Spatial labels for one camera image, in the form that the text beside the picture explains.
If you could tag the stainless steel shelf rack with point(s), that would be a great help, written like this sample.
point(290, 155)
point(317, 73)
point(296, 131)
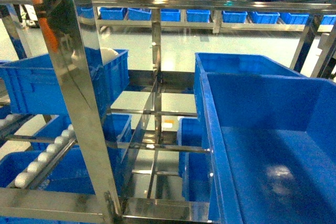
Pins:
point(67, 38)

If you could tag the large blue bin near right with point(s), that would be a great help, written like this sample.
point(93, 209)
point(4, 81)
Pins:
point(272, 144)

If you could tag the blue bin behind near bin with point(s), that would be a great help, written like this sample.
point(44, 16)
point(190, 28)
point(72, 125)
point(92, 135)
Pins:
point(236, 64)

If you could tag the blue bin lower centre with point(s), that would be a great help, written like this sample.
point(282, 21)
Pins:
point(193, 167)

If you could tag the blue crate left shelf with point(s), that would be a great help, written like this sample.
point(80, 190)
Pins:
point(33, 87)

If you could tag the blue bin lower left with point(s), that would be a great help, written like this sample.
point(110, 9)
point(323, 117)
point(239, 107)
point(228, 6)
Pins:
point(70, 175)

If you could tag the white roller track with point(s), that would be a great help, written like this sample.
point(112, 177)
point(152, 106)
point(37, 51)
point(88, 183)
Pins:
point(41, 167)

